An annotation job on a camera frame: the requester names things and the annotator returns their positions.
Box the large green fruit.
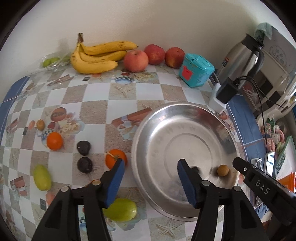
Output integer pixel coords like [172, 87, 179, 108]
[103, 198, 137, 222]

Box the small brown longan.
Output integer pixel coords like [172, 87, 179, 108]
[217, 165, 229, 177]
[36, 120, 45, 131]

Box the dark plum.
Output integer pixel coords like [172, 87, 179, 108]
[191, 166, 200, 176]
[77, 157, 93, 174]
[76, 140, 91, 156]

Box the small green fruit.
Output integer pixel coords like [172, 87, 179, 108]
[33, 165, 52, 191]

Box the dark plum back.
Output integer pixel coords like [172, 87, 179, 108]
[76, 140, 91, 156]

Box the orange tangerine with stem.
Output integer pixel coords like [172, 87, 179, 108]
[105, 149, 127, 169]

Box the orange tangerine front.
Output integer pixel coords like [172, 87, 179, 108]
[85, 179, 101, 187]

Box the dark plum front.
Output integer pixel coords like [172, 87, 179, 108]
[191, 166, 200, 176]

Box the clear bag of green fruits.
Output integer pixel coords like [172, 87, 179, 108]
[38, 51, 70, 71]

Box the calculator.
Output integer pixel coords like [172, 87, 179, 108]
[273, 143, 287, 178]

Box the smartphone on stand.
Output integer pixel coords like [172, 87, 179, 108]
[263, 152, 275, 176]

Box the large steel basin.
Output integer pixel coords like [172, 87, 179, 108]
[131, 102, 239, 221]

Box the black charger on white base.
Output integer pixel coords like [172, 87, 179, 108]
[209, 78, 240, 114]

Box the teal plastic box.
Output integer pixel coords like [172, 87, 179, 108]
[179, 53, 215, 88]

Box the steel thermos jug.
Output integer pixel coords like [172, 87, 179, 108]
[216, 34, 264, 84]

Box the yellow banana bunch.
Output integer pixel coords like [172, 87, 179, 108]
[70, 33, 138, 74]

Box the pale pink apple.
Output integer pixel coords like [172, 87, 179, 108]
[123, 50, 149, 72]

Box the red apple right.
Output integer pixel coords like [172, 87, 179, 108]
[165, 47, 185, 68]

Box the red apple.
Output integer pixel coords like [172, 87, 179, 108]
[165, 47, 185, 68]
[144, 44, 165, 65]

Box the red apple middle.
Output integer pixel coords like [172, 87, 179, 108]
[144, 44, 165, 65]

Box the black charger cable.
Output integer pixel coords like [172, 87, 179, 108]
[233, 75, 287, 151]

